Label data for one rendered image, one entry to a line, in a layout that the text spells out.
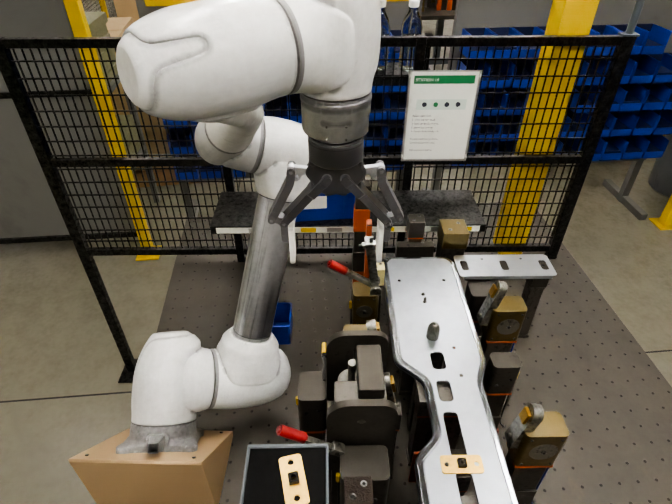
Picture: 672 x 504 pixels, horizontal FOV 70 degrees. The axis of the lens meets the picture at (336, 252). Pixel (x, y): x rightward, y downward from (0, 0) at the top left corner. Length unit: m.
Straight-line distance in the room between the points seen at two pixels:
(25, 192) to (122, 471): 2.28
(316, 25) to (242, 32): 0.08
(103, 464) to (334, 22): 1.03
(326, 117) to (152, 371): 0.84
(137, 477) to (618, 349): 1.48
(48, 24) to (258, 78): 2.34
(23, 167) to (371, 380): 2.61
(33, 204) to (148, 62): 2.86
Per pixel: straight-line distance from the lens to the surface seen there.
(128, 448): 1.29
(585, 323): 1.91
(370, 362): 0.96
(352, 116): 0.61
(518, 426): 1.12
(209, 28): 0.51
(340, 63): 0.57
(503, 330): 1.38
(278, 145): 1.09
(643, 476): 1.60
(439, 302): 1.37
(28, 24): 2.86
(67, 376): 2.76
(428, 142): 1.70
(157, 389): 1.26
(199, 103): 0.51
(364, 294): 1.29
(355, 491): 0.93
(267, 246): 1.17
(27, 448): 2.59
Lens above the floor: 1.94
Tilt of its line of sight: 38 degrees down
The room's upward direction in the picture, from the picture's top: straight up
